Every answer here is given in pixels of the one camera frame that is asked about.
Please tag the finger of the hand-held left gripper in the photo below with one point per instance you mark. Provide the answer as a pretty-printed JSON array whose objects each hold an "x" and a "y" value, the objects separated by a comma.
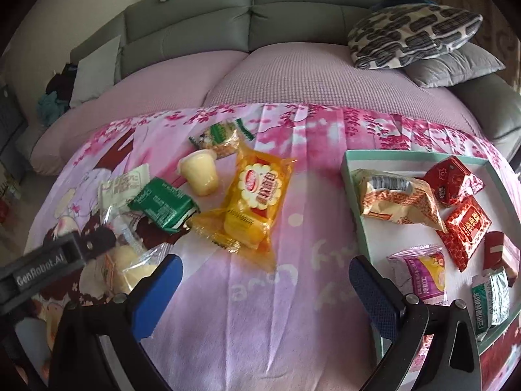
[{"x": 99, "y": 238}]

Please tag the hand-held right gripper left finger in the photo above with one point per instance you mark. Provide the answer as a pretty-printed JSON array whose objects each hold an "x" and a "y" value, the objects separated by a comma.
[{"x": 156, "y": 293}]

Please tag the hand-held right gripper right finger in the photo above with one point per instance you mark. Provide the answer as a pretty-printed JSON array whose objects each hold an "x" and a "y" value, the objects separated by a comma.
[{"x": 374, "y": 301}]

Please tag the clear cake packet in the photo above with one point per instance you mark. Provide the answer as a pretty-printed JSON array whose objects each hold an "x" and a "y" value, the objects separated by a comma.
[{"x": 134, "y": 269}]

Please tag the pink snack packet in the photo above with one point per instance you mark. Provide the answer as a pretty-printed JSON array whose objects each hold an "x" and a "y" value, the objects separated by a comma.
[{"x": 419, "y": 277}]

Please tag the white snack packet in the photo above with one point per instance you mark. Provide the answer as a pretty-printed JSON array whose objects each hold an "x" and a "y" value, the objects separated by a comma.
[{"x": 122, "y": 187}]

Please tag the dark green snack packet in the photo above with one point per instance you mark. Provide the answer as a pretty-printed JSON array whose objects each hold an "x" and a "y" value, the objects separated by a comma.
[{"x": 163, "y": 207}]

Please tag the teal cardboard tray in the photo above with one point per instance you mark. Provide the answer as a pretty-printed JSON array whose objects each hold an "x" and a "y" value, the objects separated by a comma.
[{"x": 407, "y": 232}]

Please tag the small yellow cake packet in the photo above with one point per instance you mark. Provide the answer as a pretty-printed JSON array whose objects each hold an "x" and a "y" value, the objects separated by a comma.
[{"x": 236, "y": 232}]

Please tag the cream orange snack packet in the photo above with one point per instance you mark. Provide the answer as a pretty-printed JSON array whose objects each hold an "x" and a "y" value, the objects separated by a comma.
[{"x": 399, "y": 199}]

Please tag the silver green snack packet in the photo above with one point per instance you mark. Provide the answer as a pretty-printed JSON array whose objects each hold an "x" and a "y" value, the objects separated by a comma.
[{"x": 490, "y": 299}]

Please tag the yellow pudding cup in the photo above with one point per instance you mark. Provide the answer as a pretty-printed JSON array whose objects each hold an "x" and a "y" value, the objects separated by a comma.
[{"x": 199, "y": 171}]

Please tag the dark red snack box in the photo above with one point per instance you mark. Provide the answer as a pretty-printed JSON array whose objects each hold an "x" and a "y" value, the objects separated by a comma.
[{"x": 498, "y": 252}]

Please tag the puffy red snack packet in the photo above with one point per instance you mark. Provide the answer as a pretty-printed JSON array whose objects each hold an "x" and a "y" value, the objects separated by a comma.
[{"x": 452, "y": 181}]

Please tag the large yellow snack packet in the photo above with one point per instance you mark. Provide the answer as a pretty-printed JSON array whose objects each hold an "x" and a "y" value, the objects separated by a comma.
[{"x": 262, "y": 187}]

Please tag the green rice cracker packet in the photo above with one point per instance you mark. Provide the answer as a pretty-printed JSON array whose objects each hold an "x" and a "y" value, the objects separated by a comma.
[{"x": 219, "y": 138}]

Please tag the pink printed blanket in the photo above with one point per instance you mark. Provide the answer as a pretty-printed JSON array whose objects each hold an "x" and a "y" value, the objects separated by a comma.
[{"x": 264, "y": 313}]

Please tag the teal cloth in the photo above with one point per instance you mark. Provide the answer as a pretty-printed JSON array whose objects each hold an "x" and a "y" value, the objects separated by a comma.
[{"x": 51, "y": 106}]

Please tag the dark clothes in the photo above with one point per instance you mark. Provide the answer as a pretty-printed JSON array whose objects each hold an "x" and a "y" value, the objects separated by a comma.
[{"x": 61, "y": 83}]

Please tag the white cushion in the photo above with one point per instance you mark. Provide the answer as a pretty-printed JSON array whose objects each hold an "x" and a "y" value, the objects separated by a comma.
[{"x": 95, "y": 73}]

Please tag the grey green sofa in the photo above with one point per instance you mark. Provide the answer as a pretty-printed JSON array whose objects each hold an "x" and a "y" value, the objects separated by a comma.
[{"x": 187, "y": 20}]

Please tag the pink waffle sofa cover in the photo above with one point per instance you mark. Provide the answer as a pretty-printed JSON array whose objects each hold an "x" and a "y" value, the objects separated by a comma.
[{"x": 285, "y": 77}]

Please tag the grey pillow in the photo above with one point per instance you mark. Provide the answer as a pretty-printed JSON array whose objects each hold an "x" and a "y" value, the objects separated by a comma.
[{"x": 452, "y": 67}]

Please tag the black white patterned pillow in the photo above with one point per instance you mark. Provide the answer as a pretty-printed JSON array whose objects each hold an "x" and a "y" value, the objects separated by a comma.
[{"x": 411, "y": 32}]

